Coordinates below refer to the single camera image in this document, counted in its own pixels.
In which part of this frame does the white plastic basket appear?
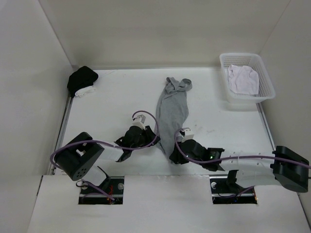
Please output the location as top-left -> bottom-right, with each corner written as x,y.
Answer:
220,53 -> 276,104

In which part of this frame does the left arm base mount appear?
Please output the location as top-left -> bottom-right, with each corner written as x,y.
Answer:
76,176 -> 125,205

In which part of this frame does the black folded tank top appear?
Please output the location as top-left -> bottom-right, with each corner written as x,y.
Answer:
67,66 -> 99,98

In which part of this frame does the white folded tank top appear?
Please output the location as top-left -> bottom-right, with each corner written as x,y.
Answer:
74,85 -> 96,98

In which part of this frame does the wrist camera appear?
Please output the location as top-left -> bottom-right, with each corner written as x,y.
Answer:
132,115 -> 146,130
179,128 -> 194,142

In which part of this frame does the pale pink tank top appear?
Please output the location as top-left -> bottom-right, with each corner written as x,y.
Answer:
227,65 -> 259,95

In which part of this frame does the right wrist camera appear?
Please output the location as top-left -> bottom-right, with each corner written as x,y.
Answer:
179,128 -> 194,142

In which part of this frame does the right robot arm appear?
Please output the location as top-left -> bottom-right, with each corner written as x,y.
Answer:
169,139 -> 311,193

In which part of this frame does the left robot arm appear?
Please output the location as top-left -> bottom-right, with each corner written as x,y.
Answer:
54,126 -> 160,194

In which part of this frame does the grey tank top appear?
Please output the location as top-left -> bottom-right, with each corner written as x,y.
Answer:
156,77 -> 192,157

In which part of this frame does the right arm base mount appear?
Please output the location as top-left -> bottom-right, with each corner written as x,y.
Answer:
209,170 -> 258,204

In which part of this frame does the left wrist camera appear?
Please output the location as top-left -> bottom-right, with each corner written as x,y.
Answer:
132,115 -> 146,130

